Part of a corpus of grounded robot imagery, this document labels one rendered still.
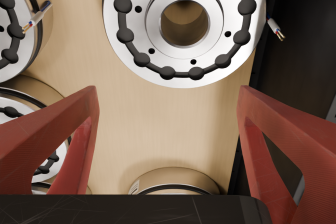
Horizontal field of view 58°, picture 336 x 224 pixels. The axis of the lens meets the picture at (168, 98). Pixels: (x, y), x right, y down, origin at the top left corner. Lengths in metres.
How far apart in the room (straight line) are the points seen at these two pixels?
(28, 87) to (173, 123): 0.13
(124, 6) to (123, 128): 0.13
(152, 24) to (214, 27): 0.04
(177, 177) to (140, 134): 0.06
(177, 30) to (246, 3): 0.05
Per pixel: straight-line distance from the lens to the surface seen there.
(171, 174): 0.31
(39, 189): 0.33
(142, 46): 0.20
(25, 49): 0.22
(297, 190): 0.20
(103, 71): 0.25
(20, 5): 0.21
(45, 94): 0.27
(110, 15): 0.20
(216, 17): 0.19
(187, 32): 0.21
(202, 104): 0.27
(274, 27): 0.19
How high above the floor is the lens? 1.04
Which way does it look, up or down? 54 degrees down
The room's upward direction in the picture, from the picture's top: 179 degrees counter-clockwise
